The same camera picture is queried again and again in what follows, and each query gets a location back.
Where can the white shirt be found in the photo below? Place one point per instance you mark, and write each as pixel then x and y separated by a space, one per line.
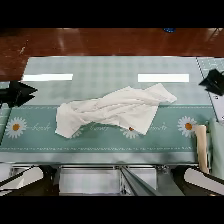
pixel 110 108

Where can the silver frame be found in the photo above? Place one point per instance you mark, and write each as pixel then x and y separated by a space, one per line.
pixel 140 186

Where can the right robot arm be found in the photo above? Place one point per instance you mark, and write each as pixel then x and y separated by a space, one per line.
pixel 213 82

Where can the beige folded garment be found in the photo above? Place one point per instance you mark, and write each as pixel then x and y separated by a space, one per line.
pixel 201 146

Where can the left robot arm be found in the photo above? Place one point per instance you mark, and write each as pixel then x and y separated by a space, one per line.
pixel 16 93

